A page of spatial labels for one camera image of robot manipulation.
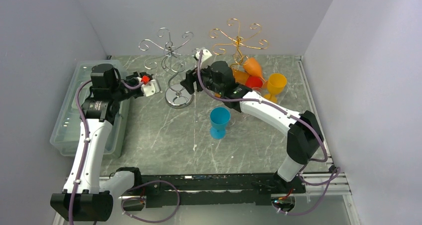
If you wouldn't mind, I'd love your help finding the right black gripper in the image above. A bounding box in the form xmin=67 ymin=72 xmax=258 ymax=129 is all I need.
xmin=181 ymin=60 xmax=224 ymax=96

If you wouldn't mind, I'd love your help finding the blue plastic wine glass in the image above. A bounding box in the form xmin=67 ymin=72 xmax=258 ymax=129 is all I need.
xmin=210 ymin=107 xmax=231 ymax=139

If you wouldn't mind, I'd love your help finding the red plastic wine glass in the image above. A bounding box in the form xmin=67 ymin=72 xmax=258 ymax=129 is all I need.
xmin=245 ymin=76 xmax=263 ymax=89

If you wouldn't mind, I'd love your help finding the clear plastic storage box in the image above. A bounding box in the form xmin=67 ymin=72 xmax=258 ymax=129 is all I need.
xmin=49 ymin=60 xmax=131 ymax=157

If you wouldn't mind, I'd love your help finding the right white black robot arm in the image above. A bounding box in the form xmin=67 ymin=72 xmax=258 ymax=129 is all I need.
xmin=181 ymin=61 xmax=324 ymax=193

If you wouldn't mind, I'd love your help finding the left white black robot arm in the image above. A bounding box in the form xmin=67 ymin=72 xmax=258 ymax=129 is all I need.
xmin=50 ymin=63 xmax=158 ymax=225

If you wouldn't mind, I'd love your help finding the orange plastic wine glass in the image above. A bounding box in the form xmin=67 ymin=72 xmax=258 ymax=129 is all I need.
xmin=243 ymin=58 xmax=267 ymax=84

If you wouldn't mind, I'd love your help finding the yellow plastic wine glass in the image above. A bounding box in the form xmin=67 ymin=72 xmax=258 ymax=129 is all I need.
xmin=263 ymin=73 xmax=288 ymax=104

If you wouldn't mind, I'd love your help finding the silver wire glass rack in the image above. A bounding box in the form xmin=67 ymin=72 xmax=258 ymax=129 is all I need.
xmin=138 ymin=27 xmax=194 ymax=109

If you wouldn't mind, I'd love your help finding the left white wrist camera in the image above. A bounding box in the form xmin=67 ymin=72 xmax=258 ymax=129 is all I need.
xmin=141 ymin=76 xmax=161 ymax=97

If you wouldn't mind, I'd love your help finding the gold wire glass rack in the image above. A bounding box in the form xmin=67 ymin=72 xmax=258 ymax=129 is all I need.
xmin=208 ymin=18 xmax=269 ymax=85

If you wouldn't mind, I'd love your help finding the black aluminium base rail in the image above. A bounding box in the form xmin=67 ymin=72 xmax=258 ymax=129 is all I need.
xmin=60 ymin=173 xmax=352 ymax=208

